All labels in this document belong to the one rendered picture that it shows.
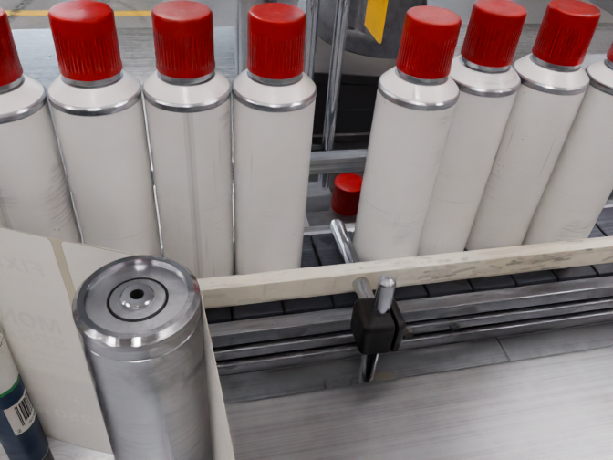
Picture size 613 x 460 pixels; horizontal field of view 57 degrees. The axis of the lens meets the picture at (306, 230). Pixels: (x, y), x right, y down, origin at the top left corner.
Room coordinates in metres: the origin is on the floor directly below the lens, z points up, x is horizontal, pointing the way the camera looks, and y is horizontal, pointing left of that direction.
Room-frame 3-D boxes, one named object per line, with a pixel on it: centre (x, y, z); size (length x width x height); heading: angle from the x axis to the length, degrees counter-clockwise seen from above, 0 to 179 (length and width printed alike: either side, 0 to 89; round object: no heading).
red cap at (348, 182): (0.48, -0.04, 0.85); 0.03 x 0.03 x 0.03
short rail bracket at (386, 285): (0.25, -0.05, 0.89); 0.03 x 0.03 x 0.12; 16
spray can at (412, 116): (0.34, -0.06, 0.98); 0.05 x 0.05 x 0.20
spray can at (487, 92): (0.37, -0.11, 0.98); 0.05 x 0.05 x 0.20
